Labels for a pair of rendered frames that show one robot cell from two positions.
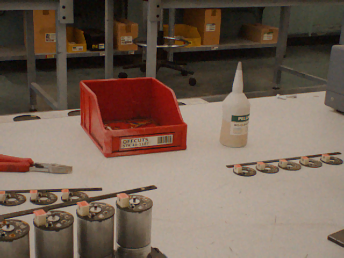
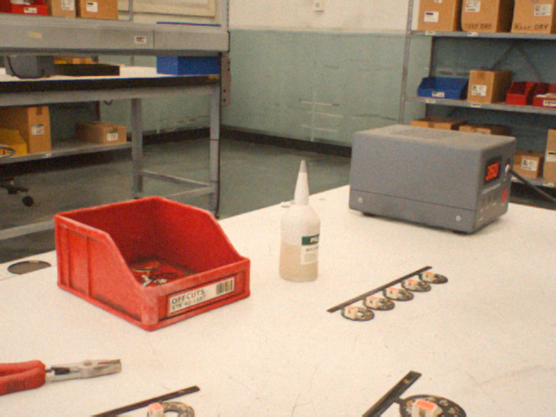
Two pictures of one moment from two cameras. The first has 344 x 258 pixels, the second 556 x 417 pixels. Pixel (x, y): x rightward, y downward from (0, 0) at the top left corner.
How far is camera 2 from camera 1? 24 cm
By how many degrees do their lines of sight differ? 25
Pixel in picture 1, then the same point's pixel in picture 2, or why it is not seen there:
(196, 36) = (20, 142)
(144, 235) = not seen: outside the picture
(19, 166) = (29, 379)
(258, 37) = (100, 138)
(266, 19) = (104, 115)
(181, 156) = (255, 307)
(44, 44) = not seen: outside the picture
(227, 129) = (295, 258)
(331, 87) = (358, 185)
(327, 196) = (485, 327)
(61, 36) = not seen: outside the picture
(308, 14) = (153, 107)
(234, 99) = (302, 214)
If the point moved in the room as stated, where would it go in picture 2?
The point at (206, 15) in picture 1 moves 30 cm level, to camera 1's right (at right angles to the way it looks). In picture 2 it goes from (29, 115) to (77, 114)
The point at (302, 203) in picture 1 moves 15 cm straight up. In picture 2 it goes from (471, 345) to (497, 122)
